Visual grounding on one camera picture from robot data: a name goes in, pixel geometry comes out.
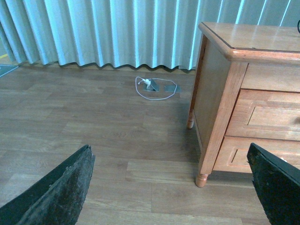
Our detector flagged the pale blue pleated curtain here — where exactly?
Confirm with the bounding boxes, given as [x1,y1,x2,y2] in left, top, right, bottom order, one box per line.
[0,0,300,70]

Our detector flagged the wooden nightstand cabinet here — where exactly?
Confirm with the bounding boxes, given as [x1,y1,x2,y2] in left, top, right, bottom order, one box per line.
[187,22,300,187]

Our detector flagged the white charging cable on floor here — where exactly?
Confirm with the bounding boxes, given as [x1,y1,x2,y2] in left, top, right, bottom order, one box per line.
[135,76,178,101]

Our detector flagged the open metal floor socket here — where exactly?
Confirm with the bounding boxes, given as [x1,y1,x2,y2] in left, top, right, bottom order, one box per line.
[143,79,159,91]

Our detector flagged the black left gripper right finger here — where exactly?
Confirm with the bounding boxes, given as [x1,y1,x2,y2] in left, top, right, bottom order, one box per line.
[247,143,300,225]

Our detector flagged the green floor sign mat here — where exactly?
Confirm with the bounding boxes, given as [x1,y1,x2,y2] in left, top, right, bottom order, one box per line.
[0,64,18,77]

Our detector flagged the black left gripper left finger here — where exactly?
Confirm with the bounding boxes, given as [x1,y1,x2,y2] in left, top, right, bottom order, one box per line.
[0,145,95,225]

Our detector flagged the closed metal floor socket cover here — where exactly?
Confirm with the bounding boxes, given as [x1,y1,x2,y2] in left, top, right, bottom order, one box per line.
[164,85,180,93]

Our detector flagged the wooden drawer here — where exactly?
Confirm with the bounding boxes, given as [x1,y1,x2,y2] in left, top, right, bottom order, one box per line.
[226,89,300,141]
[213,136,300,173]

